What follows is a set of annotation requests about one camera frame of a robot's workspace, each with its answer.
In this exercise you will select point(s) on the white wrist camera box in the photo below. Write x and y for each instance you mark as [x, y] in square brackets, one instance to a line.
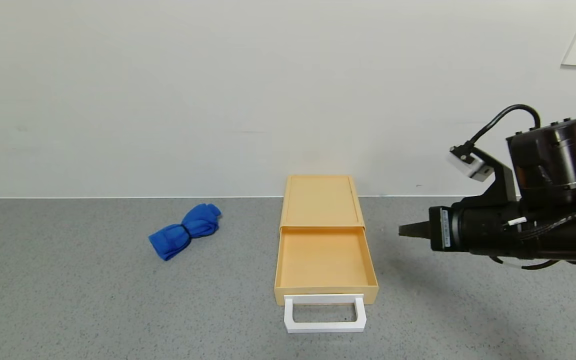
[470, 164]

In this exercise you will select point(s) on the blue rolled cloth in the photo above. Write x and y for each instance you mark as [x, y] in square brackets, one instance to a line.
[188, 231]

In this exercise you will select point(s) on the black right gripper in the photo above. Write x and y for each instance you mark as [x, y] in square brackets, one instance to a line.
[440, 228]

